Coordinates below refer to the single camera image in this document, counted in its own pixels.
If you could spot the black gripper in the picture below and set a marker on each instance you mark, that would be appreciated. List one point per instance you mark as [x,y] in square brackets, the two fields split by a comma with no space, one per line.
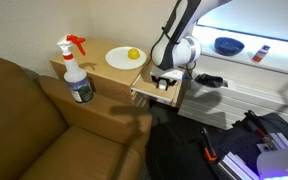
[165,78]

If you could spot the wooden drawer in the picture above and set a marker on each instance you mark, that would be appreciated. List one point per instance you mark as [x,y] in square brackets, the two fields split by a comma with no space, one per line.
[150,88]

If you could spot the orange white pill bottle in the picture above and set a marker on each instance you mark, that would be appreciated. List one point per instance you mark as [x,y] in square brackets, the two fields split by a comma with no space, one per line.
[260,55]

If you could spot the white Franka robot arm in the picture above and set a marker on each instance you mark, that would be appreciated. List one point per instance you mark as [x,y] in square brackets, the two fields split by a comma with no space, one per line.
[179,40]

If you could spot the black object on radiator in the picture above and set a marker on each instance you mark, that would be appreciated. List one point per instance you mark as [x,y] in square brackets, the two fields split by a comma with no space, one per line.
[209,80]

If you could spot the white round plate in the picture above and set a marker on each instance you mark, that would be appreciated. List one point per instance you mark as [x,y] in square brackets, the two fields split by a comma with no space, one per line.
[120,60]

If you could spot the wooden drawer cabinet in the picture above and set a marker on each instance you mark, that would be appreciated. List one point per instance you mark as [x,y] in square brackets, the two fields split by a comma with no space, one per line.
[107,80]

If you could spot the spray bottle with red trigger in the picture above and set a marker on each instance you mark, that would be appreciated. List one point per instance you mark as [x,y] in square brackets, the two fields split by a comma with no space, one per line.
[79,80]

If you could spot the yellow lemon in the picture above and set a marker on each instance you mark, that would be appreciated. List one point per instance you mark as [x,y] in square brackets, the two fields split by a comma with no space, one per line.
[133,53]

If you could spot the dark blue bowl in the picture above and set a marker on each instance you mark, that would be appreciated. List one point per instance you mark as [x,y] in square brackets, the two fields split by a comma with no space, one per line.
[229,46]

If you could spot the black perforated base board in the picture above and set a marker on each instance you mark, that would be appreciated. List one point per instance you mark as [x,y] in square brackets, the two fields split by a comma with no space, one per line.
[237,140]

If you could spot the white window sill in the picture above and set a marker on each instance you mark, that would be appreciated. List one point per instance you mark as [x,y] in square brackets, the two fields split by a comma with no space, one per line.
[277,60]

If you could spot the brown sofa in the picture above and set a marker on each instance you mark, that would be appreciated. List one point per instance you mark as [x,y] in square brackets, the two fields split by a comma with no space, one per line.
[34,133]

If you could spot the white wall radiator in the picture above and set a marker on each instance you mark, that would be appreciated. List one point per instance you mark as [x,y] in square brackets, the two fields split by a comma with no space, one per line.
[237,106]

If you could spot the aluminium profile rail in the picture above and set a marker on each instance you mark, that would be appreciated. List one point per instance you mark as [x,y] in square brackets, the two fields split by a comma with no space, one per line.
[277,141]
[237,166]

